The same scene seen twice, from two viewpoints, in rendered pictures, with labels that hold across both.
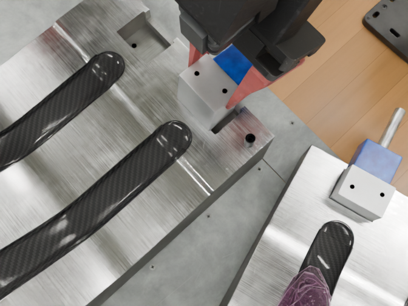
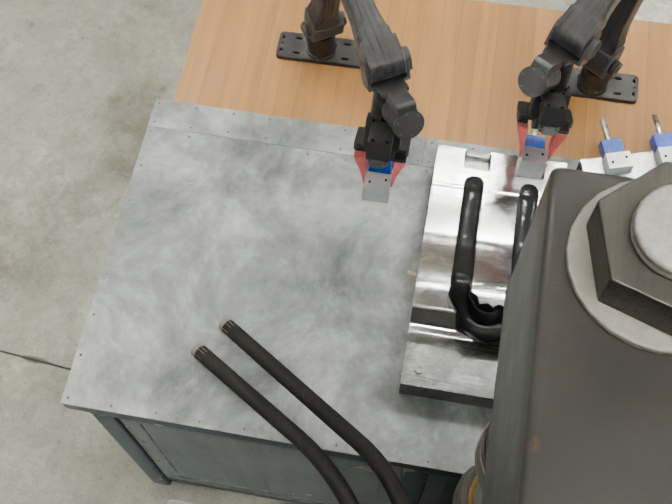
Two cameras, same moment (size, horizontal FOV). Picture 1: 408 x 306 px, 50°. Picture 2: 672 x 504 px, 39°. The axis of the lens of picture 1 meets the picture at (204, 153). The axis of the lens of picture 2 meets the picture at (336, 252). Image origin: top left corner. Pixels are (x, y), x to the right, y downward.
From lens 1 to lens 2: 1.52 m
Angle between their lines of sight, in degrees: 16
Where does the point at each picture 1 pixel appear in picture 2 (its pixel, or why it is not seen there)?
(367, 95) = (578, 124)
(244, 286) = not seen: hidden behind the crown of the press
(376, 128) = (595, 137)
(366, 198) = (622, 162)
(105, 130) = (498, 209)
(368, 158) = (608, 147)
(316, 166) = (590, 167)
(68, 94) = (467, 207)
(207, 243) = not seen: hidden behind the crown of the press
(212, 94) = (539, 158)
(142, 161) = (524, 211)
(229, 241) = not seen: hidden behind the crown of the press
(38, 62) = (442, 203)
